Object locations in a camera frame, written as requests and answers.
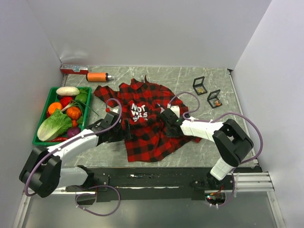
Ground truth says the toy purple onion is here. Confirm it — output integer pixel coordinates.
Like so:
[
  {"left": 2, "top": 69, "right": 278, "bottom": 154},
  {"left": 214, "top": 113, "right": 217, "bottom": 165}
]
[{"left": 66, "top": 127, "right": 81, "bottom": 138}]

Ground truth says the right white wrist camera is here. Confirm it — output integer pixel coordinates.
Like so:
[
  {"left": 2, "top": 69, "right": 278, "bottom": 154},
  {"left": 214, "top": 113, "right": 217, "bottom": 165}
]
[{"left": 167, "top": 104, "right": 180, "bottom": 118}]

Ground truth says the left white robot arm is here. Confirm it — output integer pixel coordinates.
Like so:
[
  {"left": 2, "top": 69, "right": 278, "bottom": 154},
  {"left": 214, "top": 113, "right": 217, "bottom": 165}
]
[{"left": 19, "top": 111, "right": 132, "bottom": 198}]

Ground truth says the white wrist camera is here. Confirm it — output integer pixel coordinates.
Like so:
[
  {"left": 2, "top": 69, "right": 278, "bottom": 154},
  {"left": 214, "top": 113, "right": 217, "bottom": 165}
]
[
  {"left": 105, "top": 107, "right": 120, "bottom": 116},
  {"left": 167, "top": 104, "right": 180, "bottom": 118}
]

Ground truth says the orange cylindrical bottle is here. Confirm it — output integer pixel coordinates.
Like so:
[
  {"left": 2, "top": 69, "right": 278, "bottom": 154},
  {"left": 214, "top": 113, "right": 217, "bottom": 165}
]
[{"left": 86, "top": 72, "right": 114, "bottom": 82}]

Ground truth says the toy orange pumpkin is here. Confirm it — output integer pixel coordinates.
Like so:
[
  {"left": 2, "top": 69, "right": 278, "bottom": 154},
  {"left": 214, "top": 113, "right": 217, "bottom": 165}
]
[{"left": 66, "top": 106, "right": 82, "bottom": 120}]

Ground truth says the black case with orange brooch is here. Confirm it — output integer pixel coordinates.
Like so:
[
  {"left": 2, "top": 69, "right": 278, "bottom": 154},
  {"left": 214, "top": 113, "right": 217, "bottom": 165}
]
[{"left": 207, "top": 89, "right": 222, "bottom": 109}]

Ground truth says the toy napa cabbage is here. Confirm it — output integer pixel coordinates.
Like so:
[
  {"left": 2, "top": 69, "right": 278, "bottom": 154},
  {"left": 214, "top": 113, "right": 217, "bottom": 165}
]
[{"left": 37, "top": 109, "right": 72, "bottom": 142}]

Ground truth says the toy green pepper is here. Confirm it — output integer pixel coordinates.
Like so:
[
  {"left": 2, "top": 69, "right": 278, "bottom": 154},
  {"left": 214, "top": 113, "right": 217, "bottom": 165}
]
[{"left": 75, "top": 93, "right": 88, "bottom": 103}]

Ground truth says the toy red chili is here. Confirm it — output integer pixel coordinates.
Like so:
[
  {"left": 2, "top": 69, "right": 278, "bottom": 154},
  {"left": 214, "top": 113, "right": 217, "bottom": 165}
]
[{"left": 48, "top": 136, "right": 68, "bottom": 143}]

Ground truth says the toy red tomato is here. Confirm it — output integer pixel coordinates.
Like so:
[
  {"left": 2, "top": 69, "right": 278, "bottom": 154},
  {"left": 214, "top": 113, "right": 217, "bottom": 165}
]
[{"left": 59, "top": 96, "right": 73, "bottom": 108}]

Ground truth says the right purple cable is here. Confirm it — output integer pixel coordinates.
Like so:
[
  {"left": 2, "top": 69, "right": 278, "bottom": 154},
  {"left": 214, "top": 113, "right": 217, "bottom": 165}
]
[{"left": 167, "top": 92, "right": 264, "bottom": 208}]

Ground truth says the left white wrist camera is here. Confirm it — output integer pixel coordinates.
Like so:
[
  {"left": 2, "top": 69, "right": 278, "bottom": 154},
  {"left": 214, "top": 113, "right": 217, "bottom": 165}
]
[{"left": 105, "top": 107, "right": 120, "bottom": 116}]

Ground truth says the red rectangular box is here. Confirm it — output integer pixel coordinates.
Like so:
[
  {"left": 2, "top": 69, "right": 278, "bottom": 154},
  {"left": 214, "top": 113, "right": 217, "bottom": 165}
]
[{"left": 60, "top": 64, "right": 89, "bottom": 75}]

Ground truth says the red black plaid shirt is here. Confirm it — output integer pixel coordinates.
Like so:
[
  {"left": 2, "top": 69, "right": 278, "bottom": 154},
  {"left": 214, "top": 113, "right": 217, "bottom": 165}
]
[{"left": 94, "top": 79, "right": 201, "bottom": 162}]

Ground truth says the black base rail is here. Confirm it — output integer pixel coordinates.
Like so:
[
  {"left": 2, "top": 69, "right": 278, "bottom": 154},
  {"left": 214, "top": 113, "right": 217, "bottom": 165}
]
[{"left": 65, "top": 167, "right": 236, "bottom": 202}]

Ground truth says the toy orange fruit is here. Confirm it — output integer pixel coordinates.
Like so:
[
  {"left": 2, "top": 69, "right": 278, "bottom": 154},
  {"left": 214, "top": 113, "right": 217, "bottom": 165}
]
[{"left": 47, "top": 102, "right": 63, "bottom": 115}]

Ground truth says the toy white radish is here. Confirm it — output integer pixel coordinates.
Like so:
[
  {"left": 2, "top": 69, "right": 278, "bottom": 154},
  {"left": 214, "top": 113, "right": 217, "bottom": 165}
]
[{"left": 56, "top": 86, "right": 80, "bottom": 96}]

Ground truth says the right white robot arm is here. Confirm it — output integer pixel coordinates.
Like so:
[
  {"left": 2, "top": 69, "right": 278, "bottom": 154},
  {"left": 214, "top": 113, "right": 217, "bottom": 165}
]
[{"left": 158, "top": 109, "right": 254, "bottom": 190}]

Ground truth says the black case with gold brooch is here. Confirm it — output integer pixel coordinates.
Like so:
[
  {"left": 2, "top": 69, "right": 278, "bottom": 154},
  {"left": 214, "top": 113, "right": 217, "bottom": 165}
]
[{"left": 192, "top": 76, "right": 208, "bottom": 95}]

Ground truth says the green plastic basket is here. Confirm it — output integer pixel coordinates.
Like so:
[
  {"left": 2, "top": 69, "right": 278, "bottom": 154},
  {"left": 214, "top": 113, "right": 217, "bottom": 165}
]
[{"left": 32, "top": 87, "right": 92, "bottom": 146}]

